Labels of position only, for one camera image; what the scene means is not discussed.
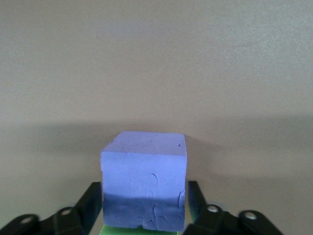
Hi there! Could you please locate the purple foam block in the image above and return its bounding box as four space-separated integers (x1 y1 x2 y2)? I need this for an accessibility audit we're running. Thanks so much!
100 130 187 232

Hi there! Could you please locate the green foam block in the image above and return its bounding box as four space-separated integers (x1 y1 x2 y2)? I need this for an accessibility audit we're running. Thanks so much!
99 224 181 235

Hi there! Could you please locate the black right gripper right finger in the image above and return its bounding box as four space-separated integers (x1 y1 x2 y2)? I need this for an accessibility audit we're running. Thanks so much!
183 180 290 235

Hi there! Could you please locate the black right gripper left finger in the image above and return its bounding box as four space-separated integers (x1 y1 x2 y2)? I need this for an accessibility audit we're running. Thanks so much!
0 181 104 235

